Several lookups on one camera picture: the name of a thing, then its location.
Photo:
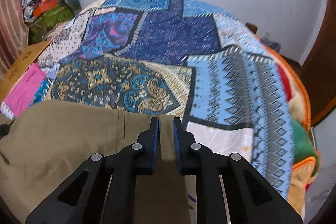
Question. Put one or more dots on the green storage bag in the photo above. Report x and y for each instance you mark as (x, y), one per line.
(47, 21)

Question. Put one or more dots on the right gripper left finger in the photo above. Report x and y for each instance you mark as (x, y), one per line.
(102, 188)

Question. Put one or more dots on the striped pink curtain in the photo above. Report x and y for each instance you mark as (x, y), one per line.
(14, 33)

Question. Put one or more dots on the olive green pants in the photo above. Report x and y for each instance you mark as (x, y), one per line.
(49, 140)

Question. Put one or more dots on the blue patchwork bedspread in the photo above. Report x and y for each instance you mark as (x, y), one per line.
(182, 58)

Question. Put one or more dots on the brown wooden door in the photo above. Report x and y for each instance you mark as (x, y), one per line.
(318, 71)

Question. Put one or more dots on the pink cloth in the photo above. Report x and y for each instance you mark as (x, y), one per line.
(23, 93)

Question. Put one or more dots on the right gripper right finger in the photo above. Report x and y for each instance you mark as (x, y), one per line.
(229, 189)

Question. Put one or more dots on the orange box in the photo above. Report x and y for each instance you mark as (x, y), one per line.
(44, 7)

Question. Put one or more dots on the bamboo lap desk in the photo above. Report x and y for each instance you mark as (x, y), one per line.
(21, 64)

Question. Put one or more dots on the orange multicolour fleece blanket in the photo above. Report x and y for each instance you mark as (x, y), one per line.
(292, 162)

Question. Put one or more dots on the grey bag on floor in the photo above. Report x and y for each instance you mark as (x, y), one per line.
(273, 45)

